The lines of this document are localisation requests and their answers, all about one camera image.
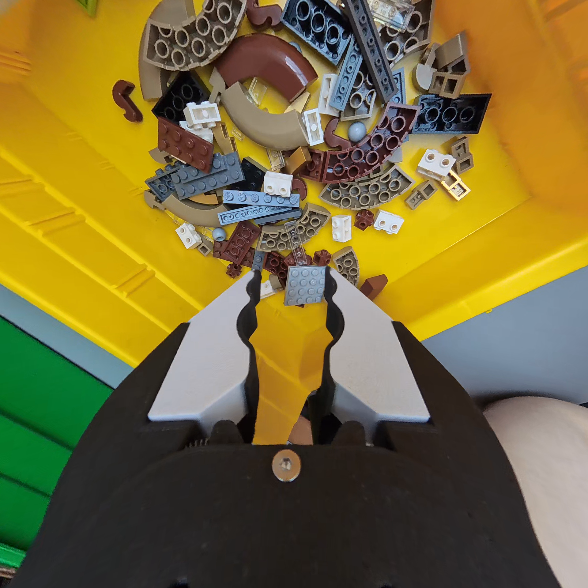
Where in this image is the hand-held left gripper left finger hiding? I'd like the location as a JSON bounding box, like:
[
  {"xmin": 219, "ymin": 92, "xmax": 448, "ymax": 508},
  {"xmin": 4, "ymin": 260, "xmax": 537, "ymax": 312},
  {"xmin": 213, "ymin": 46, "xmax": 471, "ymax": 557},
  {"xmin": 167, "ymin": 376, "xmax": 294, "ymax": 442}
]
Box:
[{"xmin": 147, "ymin": 270, "xmax": 262, "ymax": 445}]

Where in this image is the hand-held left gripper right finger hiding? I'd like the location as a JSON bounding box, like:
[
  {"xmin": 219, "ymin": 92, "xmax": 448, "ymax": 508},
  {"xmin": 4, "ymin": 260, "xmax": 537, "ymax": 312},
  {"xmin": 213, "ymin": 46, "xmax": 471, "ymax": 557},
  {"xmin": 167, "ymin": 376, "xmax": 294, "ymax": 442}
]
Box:
[{"xmin": 309, "ymin": 266, "xmax": 431, "ymax": 445}]

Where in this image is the grey square studded plate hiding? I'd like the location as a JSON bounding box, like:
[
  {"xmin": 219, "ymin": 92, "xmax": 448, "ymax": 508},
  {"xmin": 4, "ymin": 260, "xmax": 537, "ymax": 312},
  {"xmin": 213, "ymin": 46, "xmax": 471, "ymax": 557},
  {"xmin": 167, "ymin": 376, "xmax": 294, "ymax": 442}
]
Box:
[{"xmin": 283, "ymin": 265, "xmax": 328, "ymax": 307}]

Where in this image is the yellow plastic bin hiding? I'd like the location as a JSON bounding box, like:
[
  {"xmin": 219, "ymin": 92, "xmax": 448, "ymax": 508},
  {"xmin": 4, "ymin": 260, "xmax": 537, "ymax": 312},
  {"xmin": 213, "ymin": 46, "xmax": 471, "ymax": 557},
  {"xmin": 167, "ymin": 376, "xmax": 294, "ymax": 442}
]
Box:
[{"xmin": 0, "ymin": 0, "xmax": 588, "ymax": 445}]

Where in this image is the pile of toy bricks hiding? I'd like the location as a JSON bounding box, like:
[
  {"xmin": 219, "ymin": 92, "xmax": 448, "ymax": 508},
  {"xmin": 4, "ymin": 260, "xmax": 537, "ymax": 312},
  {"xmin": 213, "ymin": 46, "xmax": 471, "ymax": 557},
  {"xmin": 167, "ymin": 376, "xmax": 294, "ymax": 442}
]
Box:
[{"xmin": 138, "ymin": 0, "xmax": 493, "ymax": 307}]

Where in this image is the green plastic bin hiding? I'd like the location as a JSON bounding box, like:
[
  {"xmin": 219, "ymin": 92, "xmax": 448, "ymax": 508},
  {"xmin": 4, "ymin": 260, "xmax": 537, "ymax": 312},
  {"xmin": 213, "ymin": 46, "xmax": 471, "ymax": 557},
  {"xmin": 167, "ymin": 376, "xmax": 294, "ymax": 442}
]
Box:
[{"xmin": 0, "ymin": 316, "xmax": 114, "ymax": 570}]

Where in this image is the person's beige trouser leg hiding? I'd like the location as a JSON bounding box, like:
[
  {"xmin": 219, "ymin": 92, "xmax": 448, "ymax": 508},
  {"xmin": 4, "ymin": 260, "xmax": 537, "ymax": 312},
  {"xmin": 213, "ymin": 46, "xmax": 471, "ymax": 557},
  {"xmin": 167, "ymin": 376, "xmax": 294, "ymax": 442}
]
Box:
[{"xmin": 482, "ymin": 396, "xmax": 588, "ymax": 588}]

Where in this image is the reddish brown hook-shaped brick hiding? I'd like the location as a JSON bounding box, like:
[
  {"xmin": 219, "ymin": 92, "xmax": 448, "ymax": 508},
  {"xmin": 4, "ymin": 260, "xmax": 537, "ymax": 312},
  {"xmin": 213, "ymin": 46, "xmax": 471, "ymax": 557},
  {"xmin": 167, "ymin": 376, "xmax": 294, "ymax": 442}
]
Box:
[{"xmin": 111, "ymin": 79, "xmax": 144, "ymax": 124}]

